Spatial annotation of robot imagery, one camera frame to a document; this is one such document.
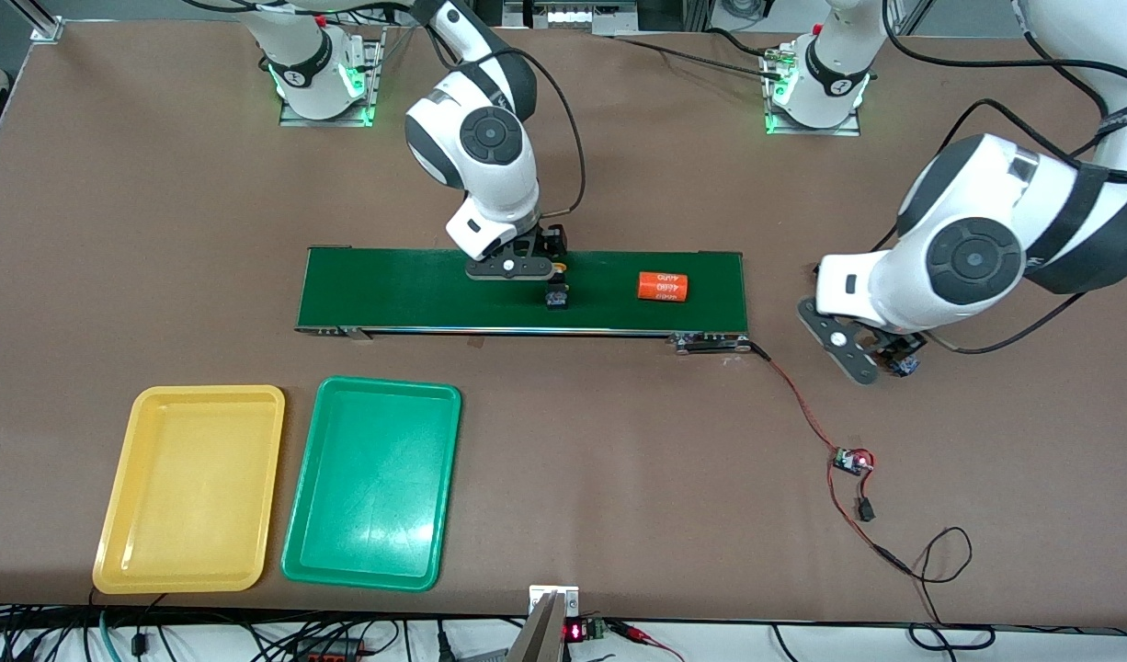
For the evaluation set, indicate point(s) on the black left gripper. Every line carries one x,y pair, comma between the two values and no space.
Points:
900,348

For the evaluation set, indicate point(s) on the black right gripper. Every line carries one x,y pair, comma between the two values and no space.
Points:
552,243

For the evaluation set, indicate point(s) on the yellow push button switch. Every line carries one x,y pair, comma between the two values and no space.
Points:
557,297
906,366

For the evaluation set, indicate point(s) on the orange printed cylinder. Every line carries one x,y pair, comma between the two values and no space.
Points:
665,287

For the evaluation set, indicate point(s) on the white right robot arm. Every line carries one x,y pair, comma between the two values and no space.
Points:
490,138

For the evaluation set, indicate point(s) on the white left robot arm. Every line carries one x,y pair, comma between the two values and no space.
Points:
973,257

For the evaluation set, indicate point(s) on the small controller circuit board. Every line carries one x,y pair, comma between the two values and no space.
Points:
853,461

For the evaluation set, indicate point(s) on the green conveyor belt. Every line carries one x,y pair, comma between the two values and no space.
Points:
389,314

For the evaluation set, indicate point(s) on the green plastic tray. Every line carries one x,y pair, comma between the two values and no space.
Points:
370,496

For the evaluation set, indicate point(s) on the red clip lead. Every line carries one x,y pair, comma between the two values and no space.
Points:
632,632

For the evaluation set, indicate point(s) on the red digit display module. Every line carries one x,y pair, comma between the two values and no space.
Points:
574,632

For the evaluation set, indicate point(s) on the yellow plastic tray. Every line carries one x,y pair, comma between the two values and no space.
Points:
187,533

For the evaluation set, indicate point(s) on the black orange terminal block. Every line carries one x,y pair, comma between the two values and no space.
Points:
329,651

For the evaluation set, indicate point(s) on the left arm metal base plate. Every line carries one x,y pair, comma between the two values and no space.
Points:
816,131

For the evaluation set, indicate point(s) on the aluminium frame with lights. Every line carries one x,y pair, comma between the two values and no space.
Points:
568,17

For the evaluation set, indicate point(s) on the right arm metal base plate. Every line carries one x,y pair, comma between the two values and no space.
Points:
329,120

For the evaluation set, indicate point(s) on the grey metal camera mount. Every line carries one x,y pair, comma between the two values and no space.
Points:
545,634

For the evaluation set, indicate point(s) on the aluminium frame post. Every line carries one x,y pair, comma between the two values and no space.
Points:
44,28

